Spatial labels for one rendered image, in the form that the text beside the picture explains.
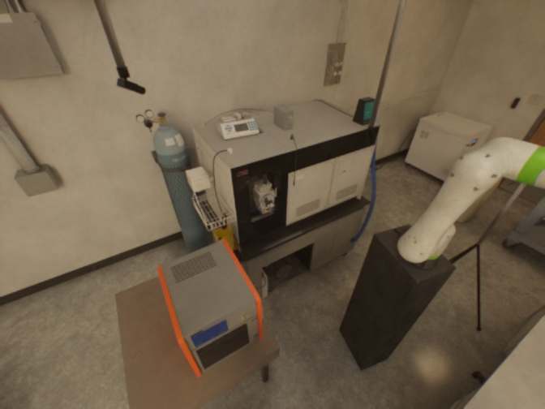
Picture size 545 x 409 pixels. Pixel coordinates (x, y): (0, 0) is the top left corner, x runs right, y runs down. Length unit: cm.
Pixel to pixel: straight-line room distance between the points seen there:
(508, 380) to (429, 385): 93
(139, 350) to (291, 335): 118
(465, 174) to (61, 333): 293
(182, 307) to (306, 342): 134
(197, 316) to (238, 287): 20
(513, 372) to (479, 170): 100
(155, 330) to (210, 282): 56
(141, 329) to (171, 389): 38
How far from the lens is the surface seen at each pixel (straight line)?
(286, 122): 181
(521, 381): 167
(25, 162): 245
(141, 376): 164
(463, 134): 420
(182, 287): 128
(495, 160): 98
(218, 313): 117
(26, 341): 307
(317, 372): 227
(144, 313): 179
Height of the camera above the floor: 215
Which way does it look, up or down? 39 degrees down
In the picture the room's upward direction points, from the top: straight up
